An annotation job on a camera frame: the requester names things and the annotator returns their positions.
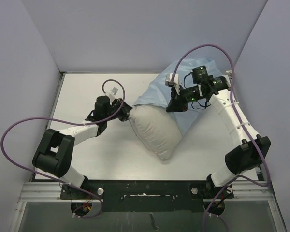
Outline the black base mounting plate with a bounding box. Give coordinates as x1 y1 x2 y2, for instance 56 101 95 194
59 180 234 213

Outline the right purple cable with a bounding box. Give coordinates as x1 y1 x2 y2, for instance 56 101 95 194
173 43 272 232

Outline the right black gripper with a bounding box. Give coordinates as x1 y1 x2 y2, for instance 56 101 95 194
166 84 204 113

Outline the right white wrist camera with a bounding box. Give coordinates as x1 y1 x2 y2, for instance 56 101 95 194
165 73 180 94

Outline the white pillow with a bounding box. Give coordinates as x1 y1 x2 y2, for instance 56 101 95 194
129 105 182 160

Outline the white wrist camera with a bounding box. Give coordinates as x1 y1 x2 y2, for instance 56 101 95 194
165 73 180 94
105 87 118 102

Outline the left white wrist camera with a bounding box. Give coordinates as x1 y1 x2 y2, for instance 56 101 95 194
105 87 118 102

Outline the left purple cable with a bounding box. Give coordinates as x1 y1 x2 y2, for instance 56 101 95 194
1 79 126 220

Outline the purple cable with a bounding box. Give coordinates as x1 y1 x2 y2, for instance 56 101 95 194
173 43 272 232
1 79 126 220

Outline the light blue pillowcase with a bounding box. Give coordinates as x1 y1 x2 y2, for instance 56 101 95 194
131 57 227 141

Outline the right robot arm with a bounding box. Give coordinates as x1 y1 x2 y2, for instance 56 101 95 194
165 66 271 198

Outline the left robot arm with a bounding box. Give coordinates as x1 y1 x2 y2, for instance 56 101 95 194
32 96 132 199

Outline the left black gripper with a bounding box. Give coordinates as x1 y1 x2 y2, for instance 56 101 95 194
104 98 141 122

